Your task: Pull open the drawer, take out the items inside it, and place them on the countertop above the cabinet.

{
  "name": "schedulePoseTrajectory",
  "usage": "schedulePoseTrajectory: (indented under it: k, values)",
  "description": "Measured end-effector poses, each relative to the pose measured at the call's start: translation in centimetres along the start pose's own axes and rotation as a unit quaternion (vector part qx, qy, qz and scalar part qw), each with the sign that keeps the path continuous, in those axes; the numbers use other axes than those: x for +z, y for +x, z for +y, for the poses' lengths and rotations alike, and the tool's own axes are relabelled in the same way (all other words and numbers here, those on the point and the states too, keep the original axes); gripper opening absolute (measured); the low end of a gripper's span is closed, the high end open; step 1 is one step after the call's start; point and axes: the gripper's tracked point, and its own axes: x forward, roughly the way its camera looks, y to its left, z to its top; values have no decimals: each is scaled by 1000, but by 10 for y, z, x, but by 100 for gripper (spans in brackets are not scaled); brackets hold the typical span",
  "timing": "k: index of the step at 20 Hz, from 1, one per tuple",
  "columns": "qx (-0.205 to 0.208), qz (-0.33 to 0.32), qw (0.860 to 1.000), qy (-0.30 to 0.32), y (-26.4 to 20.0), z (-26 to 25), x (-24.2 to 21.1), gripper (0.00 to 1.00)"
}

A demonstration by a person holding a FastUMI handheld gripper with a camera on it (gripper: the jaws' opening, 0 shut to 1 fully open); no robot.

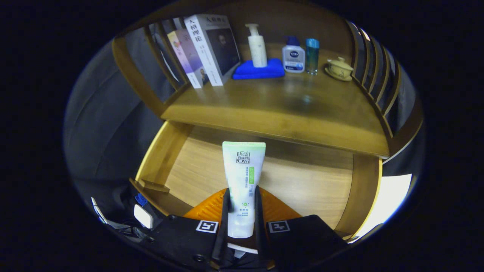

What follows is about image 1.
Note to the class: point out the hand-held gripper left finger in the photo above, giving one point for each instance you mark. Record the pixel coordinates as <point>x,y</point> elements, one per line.
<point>225,223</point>

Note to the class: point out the small white device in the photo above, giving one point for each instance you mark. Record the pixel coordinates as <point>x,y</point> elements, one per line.
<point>143,216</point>

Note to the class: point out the wooden countertop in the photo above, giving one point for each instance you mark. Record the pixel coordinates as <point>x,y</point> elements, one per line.
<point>283,109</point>

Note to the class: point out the purple book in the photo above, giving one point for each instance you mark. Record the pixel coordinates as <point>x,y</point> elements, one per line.
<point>191,60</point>

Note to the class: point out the brown wooden cabinet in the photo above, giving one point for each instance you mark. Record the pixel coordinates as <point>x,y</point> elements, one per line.
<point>287,22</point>

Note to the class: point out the white bar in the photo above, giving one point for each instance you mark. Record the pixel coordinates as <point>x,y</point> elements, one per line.
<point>99,211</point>

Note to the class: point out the yellow lidded teacup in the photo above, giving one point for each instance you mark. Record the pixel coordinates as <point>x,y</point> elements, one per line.
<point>339,70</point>

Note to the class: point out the teal slim bottle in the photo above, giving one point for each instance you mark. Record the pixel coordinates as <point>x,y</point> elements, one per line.
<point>312,56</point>

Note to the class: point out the white bottle with blue cap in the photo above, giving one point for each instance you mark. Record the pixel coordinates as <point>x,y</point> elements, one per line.
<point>293,56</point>

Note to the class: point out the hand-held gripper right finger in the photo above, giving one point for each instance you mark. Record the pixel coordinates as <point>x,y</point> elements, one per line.
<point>260,226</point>

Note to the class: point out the blue folded cloth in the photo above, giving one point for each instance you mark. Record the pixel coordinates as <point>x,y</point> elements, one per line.
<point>257,72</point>

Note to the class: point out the white pump bottle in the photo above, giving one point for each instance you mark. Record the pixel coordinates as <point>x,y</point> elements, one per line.
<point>258,49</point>

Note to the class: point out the white thick book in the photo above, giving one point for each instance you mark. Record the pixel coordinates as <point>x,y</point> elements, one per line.
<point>223,45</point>

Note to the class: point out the white green cleanser tube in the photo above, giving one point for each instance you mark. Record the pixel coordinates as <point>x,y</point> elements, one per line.
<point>244,177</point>

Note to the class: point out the white flat board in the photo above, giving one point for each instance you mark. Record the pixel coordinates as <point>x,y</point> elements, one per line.
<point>393,196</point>

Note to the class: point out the brown wooden drawer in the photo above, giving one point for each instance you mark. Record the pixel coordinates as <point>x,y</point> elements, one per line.
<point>302,181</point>

